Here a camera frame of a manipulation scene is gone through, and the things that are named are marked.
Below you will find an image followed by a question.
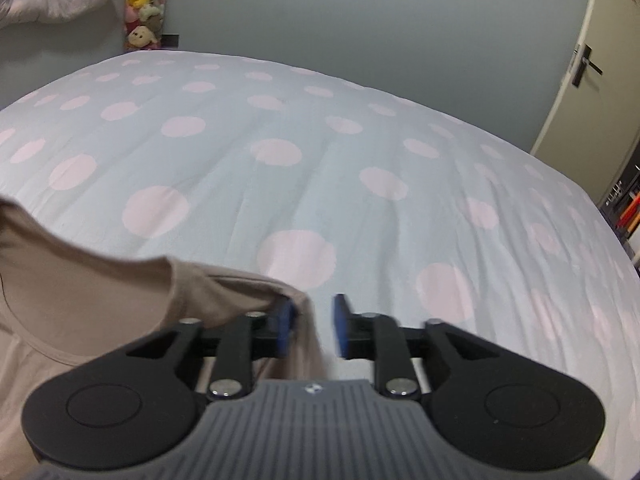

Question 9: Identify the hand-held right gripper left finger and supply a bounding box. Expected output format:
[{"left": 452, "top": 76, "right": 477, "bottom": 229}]
[{"left": 125, "top": 300, "right": 297, "bottom": 402}]

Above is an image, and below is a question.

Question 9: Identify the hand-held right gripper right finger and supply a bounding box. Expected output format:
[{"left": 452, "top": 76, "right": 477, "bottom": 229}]
[{"left": 333, "top": 293, "right": 502, "bottom": 402}]

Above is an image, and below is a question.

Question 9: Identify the beige shirt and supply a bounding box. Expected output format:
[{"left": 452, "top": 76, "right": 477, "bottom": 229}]
[{"left": 0, "top": 197, "right": 331, "bottom": 480}]

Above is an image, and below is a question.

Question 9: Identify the bookshelf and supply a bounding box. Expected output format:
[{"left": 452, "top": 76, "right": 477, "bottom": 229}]
[{"left": 597, "top": 162, "right": 640, "bottom": 271}]

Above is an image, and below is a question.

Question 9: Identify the cream door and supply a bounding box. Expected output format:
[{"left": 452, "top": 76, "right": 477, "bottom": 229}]
[{"left": 529, "top": 0, "right": 640, "bottom": 201}]

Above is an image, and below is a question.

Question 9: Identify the stack of plush toys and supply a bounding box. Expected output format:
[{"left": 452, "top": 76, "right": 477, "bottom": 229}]
[{"left": 122, "top": 0, "right": 171, "bottom": 52}]

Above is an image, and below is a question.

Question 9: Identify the metal door handle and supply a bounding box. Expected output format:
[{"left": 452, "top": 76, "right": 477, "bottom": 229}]
[{"left": 571, "top": 44, "right": 603, "bottom": 87}]

